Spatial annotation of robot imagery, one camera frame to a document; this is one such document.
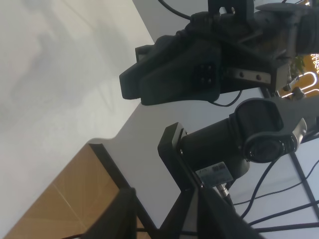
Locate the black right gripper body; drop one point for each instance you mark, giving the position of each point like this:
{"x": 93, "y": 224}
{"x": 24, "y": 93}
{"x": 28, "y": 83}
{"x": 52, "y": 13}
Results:
{"x": 257, "y": 43}

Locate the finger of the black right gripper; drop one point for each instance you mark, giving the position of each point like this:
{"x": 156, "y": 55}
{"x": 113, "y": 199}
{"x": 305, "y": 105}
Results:
{"x": 194, "y": 74}
{"x": 149, "y": 57}

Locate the black robot base joint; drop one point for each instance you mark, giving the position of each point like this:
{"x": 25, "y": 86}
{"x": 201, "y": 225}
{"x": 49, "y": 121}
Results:
{"x": 259, "y": 131}

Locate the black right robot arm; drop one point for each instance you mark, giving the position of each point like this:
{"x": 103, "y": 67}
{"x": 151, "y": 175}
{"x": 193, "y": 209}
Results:
{"x": 309, "y": 27}

